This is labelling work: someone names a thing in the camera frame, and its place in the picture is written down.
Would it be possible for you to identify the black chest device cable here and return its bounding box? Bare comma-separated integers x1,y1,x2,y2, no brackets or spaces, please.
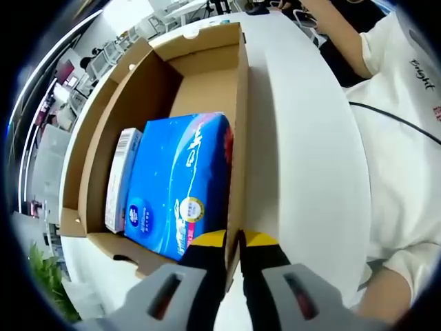
348,101,441,146

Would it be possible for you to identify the white grey chest device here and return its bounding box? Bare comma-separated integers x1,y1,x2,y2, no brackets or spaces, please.
408,26,438,56

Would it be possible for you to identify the dark red wall screen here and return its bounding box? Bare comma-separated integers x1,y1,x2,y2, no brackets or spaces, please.
57,60,76,82

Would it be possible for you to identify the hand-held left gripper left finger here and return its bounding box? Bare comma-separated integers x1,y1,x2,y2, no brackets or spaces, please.
74,231,228,331

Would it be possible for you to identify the blue soft tissue pack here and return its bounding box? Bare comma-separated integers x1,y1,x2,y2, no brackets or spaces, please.
123,112,234,262

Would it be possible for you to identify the white desk partition panel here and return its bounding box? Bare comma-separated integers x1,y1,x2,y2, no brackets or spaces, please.
32,123,72,211

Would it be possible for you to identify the small white carton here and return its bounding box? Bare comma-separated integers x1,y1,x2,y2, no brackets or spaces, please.
104,127,144,234

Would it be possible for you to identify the brown cardboard shoe box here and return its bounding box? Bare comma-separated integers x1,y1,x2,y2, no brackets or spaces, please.
59,22,249,294

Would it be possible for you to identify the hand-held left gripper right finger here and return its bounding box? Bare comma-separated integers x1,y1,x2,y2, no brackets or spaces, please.
238,230,387,331

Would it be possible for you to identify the green plant in white pot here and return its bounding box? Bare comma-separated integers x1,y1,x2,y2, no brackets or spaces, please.
29,243,82,323

